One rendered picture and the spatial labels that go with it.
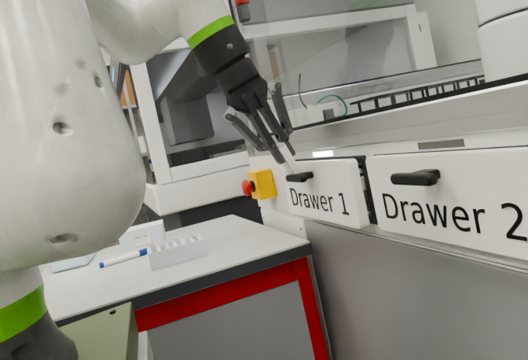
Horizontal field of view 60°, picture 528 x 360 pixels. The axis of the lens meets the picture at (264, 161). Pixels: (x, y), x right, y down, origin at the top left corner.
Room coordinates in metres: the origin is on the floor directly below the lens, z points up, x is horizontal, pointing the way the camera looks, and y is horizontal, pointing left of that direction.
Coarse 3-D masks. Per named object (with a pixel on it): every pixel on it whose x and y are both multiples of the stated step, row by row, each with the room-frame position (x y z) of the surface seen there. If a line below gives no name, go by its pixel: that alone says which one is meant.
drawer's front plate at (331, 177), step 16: (320, 160) 0.81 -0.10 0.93; (336, 160) 0.73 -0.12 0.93; (352, 160) 0.70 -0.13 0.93; (320, 176) 0.80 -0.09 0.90; (336, 176) 0.74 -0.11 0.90; (352, 176) 0.70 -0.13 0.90; (288, 192) 0.95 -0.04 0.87; (304, 192) 0.87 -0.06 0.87; (320, 192) 0.81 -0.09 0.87; (336, 192) 0.75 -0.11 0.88; (352, 192) 0.70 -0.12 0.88; (304, 208) 0.89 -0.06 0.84; (320, 208) 0.82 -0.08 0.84; (336, 208) 0.76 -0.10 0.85; (352, 208) 0.71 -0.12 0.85; (352, 224) 0.72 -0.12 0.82; (368, 224) 0.70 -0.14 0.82
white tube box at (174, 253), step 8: (184, 240) 1.05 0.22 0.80; (192, 240) 1.03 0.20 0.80; (200, 240) 0.99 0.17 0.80; (168, 248) 0.98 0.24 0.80; (176, 248) 0.98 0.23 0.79; (184, 248) 0.98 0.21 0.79; (192, 248) 0.99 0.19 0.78; (200, 248) 0.99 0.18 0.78; (152, 256) 0.97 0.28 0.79; (160, 256) 0.97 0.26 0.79; (168, 256) 0.98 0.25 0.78; (176, 256) 0.98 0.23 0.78; (184, 256) 0.98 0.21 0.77; (192, 256) 0.99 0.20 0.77; (200, 256) 0.99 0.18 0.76; (152, 264) 0.97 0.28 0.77; (160, 264) 0.97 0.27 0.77; (168, 264) 0.97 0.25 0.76
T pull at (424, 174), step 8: (392, 176) 0.56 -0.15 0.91; (400, 176) 0.54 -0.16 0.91; (408, 176) 0.53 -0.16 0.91; (416, 176) 0.51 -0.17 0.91; (424, 176) 0.50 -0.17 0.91; (432, 176) 0.49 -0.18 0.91; (400, 184) 0.54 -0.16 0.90; (408, 184) 0.53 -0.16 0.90; (416, 184) 0.51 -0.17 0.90; (424, 184) 0.50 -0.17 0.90; (432, 184) 0.49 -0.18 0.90
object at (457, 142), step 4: (448, 140) 0.53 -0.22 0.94; (452, 140) 0.52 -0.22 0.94; (456, 140) 0.52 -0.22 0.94; (460, 140) 0.51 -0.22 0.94; (420, 144) 0.58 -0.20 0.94; (424, 144) 0.57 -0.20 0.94; (428, 144) 0.56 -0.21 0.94; (432, 144) 0.56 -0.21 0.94; (436, 144) 0.55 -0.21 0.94; (440, 144) 0.54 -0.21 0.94; (444, 144) 0.54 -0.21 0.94; (448, 144) 0.53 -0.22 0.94; (452, 144) 0.52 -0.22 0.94; (456, 144) 0.52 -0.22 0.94; (460, 144) 0.51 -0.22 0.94; (420, 148) 0.58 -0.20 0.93; (424, 148) 0.57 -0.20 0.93; (428, 148) 0.56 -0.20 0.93; (432, 148) 0.56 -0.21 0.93; (436, 148) 0.55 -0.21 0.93; (440, 148) 0.54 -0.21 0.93
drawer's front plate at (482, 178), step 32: (384, 160) 0.63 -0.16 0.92; (416, 160) 0.56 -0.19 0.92; (448, 160) 0.51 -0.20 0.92; (480, 160) 0.47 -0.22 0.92; (512, 160) 0.43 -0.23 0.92; (384, 192) 0.64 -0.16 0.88; (416, 192) 0.57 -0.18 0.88; (448, 192) 0.52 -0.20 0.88; (480, 192) 0.47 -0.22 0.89; (512, 192) 0.44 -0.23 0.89; (384, 224) 0.66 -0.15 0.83; (416, 224) 0.59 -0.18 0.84; (448, 224) 0.53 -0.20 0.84; (480, 224) 0.48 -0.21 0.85; (512, 224) 0.44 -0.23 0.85; (512, 256) 0.45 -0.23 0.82
